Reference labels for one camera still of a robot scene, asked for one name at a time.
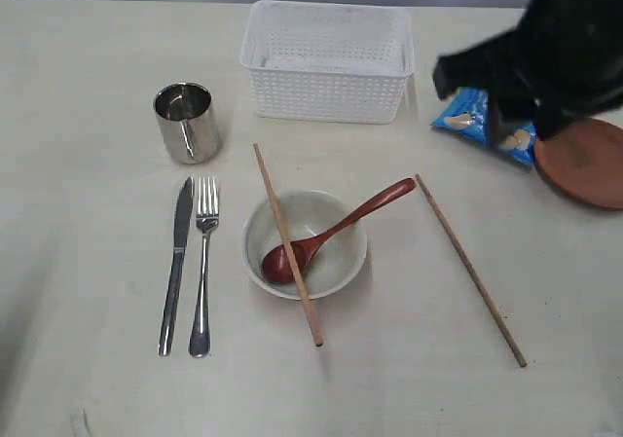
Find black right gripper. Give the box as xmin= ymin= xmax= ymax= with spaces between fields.
xmin=432 ymin=8 xmax=622 ymax=146

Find blue potato chips bag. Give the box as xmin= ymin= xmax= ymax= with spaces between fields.
xmin=431 ymin=88 xmax=536 ymax=167

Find dark brown round plate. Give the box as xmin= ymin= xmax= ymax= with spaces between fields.
xmin=533 ymin=119 xmax=622 ymax=210

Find brown wooden chopstick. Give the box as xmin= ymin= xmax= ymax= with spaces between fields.
xmin=253 ymin=143 xmax=323 ymax=347
xmin=415 ymin=174 xmax=528 ymax=368

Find white plastic lattice basket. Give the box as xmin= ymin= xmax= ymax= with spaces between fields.
xmin=239 ymin=0 xmax=415 ymax=124

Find white speckled ceramic bowl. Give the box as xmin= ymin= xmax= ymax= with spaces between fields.
xmin=242 ymin=190 xmax=368 ymax=301

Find brown wooden spoon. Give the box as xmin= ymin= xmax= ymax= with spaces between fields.
xmin=261 ymin=177 xmax=417 ymax=284

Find silver foil packet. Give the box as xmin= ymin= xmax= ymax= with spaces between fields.
xmin=153 ymin=82 xmax=222 ymax=164

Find silver metal table knife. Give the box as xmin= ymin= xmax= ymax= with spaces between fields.
xmin=158 ymin=176 xmax=194 ymax=356

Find silver metal fork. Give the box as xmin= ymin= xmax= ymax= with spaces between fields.
xmin=189 ymin=176 xmax=219 ymax=358

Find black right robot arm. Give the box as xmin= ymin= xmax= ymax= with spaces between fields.
xmin=432 ymin=0 xmax=622 ymax=143

